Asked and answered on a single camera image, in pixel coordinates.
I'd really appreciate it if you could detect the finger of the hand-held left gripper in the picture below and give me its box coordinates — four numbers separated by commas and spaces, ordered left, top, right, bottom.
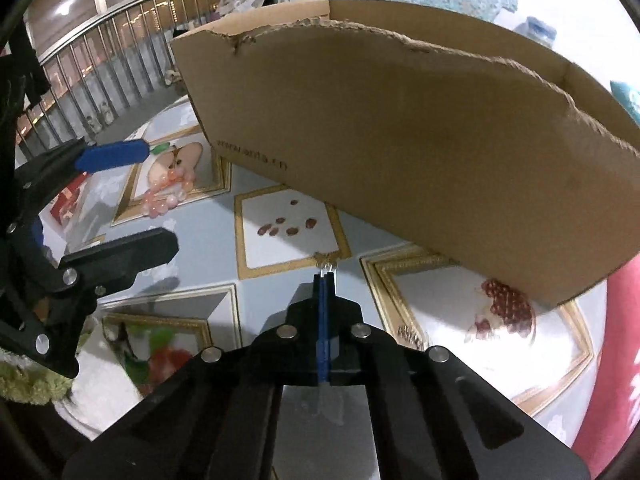
15, 137, 151, 202
57, 227, 180, 303

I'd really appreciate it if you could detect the fruit print tablecloth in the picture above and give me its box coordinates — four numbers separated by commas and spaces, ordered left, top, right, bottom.
37, 100, 608, 446

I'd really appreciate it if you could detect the pink floral blanket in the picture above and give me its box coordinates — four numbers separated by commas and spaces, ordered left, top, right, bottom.
570, 255, 640, 466

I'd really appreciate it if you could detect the white green plush cloth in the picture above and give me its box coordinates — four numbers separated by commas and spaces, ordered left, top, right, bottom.
0, 330, 146, 443

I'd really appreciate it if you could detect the water dispenser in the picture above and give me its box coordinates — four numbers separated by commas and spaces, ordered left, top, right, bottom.
520, 16, 558, 51

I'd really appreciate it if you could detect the pink bead bracelet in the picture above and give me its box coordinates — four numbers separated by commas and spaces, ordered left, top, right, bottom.
142, 167, 196, 218

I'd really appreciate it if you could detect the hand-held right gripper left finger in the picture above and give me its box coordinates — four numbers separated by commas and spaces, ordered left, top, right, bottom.
62, 272, 326, 480

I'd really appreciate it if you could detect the teal pillow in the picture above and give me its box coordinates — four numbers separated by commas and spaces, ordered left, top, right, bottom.
610, 80, 640, 126

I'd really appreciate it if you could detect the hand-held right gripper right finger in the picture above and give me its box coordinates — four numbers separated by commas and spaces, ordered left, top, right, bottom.
326, 272, 591, 480

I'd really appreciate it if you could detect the metal stair railing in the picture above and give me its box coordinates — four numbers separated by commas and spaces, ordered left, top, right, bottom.
15, 0, 236, 161

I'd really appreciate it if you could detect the brown cardboard box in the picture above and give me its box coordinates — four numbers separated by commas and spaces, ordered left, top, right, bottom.
170, 0, 640, 308

